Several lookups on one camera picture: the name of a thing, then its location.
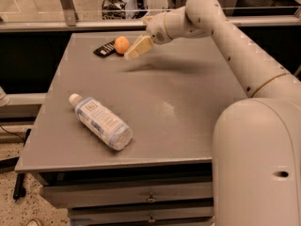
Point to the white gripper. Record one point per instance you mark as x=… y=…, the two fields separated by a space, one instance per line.
x=156 y=28

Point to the orange fruit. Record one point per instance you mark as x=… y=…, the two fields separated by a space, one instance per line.
x=121 y=45

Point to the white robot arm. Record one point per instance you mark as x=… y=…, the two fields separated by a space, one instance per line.
x=256 y=152

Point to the black rxbar chocolate wrapper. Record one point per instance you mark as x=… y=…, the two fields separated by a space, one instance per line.
x=105 y=50

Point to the black white patterned bag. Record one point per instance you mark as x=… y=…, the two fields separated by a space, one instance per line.
x=113 y=9

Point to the grey metal railing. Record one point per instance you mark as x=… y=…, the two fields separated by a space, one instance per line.
x=42 y=15

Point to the clear plastic water bottle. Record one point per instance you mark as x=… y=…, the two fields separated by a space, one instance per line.
x=107 y=126

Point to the grey drawer cabinet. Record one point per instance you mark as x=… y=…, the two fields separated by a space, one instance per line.
x=171 y=97

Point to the white object at left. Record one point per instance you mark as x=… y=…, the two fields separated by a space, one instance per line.
x=4 y=99

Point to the grey lower drawer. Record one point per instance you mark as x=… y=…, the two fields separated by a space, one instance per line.
x=142 y=217

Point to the grey drawer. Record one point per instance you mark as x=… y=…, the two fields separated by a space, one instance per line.
x=127 y=193
x=142 y=217

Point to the grey top drawer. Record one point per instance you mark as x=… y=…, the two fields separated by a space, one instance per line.
x=127 y=193

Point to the black floor bar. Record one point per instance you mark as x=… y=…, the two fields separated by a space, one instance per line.
x=19 y=190

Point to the white shoe tip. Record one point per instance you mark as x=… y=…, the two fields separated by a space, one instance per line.
x=34 y=222

